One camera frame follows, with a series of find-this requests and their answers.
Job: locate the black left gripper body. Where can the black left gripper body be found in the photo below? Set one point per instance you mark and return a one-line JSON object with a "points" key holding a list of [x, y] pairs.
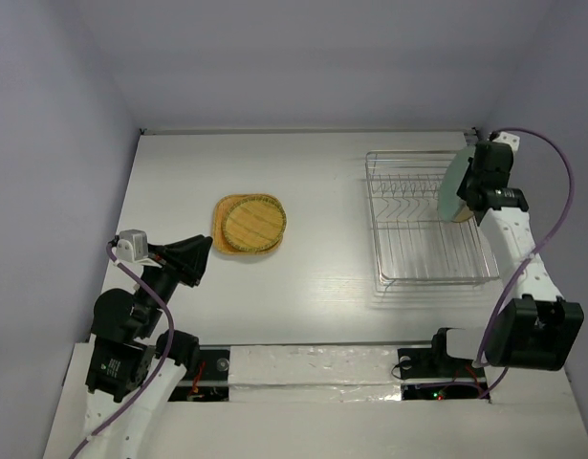
{"points": [[164, 278]]}

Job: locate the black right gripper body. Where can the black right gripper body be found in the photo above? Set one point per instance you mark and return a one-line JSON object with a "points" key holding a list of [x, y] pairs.
{"points": [[472, 181]]}

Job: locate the large orange woven plate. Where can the large orange woven plate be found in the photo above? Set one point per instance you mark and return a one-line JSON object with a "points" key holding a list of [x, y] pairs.
{"points": [[248, 224]]}

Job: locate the small orange woven plate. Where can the small orange woven plate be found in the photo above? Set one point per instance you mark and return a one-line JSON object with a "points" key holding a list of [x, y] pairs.
{"points": [[231, 239]]}

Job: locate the beige floral ceramic plate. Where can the beige floral ceramic plate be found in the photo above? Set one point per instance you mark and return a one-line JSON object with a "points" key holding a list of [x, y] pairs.
{"points": [[463, 215]]}

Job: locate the teal floral ceramic plate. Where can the teal floral ceramic plate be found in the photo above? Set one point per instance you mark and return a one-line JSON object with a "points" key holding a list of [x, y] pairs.
{"points": [[449, 203]]}

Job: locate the green rimmed woven plate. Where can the green rimmed woven plate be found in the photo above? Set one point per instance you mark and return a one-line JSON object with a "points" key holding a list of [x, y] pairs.
{"points": [[254, 222]]}

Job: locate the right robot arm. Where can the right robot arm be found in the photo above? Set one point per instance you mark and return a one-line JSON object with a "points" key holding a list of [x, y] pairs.
{"points": [[532, 325]]}

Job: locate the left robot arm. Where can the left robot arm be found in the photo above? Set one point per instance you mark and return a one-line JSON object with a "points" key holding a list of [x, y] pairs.
{"points": [[138, 356]]}

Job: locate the white foam block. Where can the white foam block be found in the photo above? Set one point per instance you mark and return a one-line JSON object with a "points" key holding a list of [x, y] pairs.
{"points": [[319, 374]]}

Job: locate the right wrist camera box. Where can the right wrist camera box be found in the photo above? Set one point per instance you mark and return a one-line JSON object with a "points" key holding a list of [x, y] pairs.
{"points": [[507, 138]]}

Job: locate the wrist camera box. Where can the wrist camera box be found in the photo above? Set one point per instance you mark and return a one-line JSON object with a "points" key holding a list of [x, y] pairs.
{"points": [[132, 246], [507, 138]]}

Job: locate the aluminium rail right side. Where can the aluminium rail right side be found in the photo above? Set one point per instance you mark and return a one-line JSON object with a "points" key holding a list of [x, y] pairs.
{"points": [[472, 137]]}

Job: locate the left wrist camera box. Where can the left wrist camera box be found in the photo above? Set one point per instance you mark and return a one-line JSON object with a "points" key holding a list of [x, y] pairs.
{"points": [[132, 246]]}

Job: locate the metal wire dish rack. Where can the metal wire dish rack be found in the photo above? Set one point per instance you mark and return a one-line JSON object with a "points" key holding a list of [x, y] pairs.
{"points": [[414, 247]]}

